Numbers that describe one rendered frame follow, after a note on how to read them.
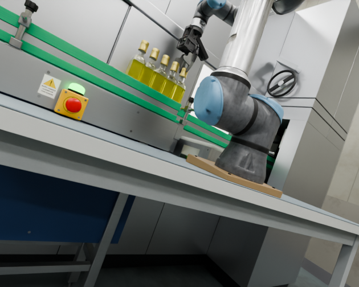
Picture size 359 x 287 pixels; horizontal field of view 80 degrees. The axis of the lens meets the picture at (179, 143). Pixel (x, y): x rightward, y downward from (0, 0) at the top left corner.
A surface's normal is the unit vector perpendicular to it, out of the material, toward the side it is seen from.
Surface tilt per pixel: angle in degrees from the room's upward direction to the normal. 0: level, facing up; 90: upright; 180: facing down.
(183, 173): 90
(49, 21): 90
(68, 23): 90
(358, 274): 90
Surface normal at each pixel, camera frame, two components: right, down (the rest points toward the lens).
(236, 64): -0.10, -0.06
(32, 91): 0.55, 0.18
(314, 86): -0.76, -0.30
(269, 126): 0.33, 0.18
